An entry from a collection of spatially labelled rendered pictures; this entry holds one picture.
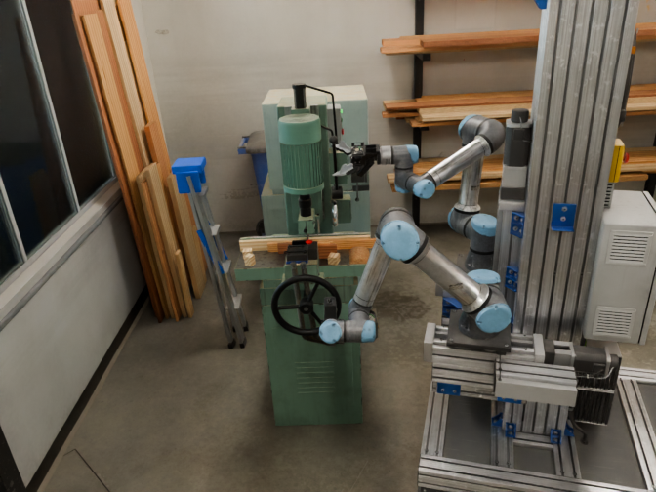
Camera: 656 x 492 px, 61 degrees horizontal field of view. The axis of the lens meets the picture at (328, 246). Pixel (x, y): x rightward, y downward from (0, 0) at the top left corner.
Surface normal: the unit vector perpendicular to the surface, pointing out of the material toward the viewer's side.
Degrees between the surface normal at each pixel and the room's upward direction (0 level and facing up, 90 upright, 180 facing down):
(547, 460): 0
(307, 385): 90
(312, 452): 0
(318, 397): 90
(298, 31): 90
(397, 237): 84
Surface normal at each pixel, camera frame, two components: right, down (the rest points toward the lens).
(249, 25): 0.00, 0.44
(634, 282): -0.25, 0.43
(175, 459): -0.05, -0.90
